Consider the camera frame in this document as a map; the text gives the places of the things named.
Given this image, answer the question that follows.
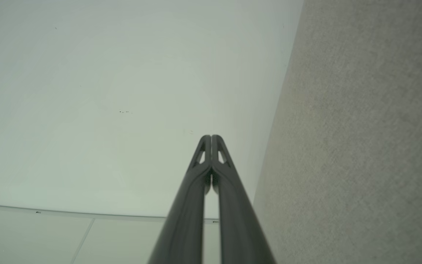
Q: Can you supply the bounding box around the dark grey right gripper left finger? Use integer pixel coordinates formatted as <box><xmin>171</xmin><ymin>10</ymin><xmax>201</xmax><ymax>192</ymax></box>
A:
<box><xmin>148</xmin><ymin>135</ymin><xmax>212</xmax><ymax>264</ymax></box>

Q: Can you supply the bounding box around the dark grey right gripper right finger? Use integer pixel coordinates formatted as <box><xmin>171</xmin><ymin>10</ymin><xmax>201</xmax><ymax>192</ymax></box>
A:
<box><xmin>211</xmin><ymin>135</ymin><xmax>277</xmax><ymax>264</ymax></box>

